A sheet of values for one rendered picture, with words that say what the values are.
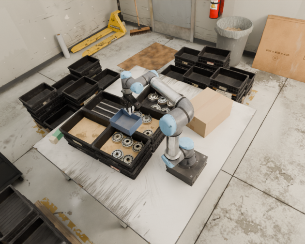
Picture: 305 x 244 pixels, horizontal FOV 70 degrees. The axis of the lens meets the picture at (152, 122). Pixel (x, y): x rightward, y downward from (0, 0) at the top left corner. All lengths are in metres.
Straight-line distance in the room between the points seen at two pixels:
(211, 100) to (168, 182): 0.86
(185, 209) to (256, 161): 1.41
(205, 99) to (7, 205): 2.06
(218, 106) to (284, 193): 1.24
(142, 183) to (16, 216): 1.15
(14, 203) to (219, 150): 1.90
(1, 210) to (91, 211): 0.82
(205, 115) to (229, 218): 1.10
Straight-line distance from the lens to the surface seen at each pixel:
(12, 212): 2.42
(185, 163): 1.76
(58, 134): 2.33
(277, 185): 2.82
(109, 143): 1.96
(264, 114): 3.45
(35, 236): 2.35
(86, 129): 2.14
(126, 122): 1.74
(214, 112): 2.04
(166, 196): 1.78
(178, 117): 1.24
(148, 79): 1.50
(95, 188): 1.92
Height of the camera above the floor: 2.33
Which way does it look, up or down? 47 degrees down
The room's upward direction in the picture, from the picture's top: 7 degrees counter-clockwise
